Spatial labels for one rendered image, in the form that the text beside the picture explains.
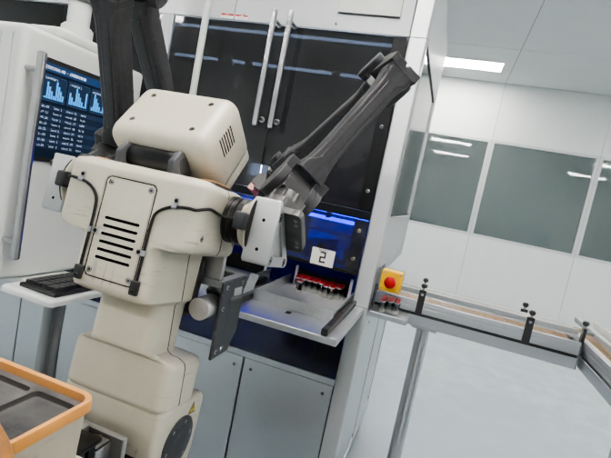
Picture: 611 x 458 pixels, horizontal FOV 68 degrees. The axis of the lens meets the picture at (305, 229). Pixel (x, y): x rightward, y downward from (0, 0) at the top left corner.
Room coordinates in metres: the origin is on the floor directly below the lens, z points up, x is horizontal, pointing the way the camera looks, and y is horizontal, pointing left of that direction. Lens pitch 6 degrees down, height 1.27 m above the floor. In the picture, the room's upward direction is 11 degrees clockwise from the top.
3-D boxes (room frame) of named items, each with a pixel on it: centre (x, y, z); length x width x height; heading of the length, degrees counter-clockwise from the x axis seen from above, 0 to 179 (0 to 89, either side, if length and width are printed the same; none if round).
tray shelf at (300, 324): (1.48, 0.13, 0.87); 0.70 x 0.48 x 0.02; 74
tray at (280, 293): (1.50, -0.05, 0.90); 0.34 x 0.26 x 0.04; 164
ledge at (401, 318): (1.57, -0.35, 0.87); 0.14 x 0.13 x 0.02; 164
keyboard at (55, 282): (1.46, 0.66, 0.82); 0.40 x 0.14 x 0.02; 162
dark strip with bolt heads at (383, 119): (1.55, -0.18, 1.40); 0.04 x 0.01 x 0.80; 74
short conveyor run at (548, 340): (1.59, -0.64, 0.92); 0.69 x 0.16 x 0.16; 74
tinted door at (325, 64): (1.62, 0.00, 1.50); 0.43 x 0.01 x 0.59; 74
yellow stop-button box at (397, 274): (1.54, -0.33, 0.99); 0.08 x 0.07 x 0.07; 164
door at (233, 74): (1.75, 0.43, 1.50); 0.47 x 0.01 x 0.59; 74
